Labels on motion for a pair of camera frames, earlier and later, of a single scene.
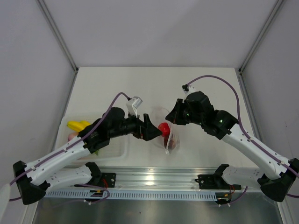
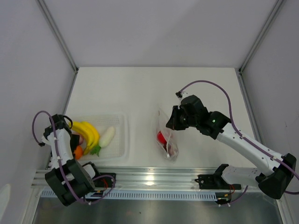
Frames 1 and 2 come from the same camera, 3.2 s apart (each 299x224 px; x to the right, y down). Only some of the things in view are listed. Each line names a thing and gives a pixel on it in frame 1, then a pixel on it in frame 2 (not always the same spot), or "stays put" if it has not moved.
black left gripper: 146,130 -> 75,142
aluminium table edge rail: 165,179 stays put
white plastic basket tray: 117,151 stays put
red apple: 165,128 -> 161,138
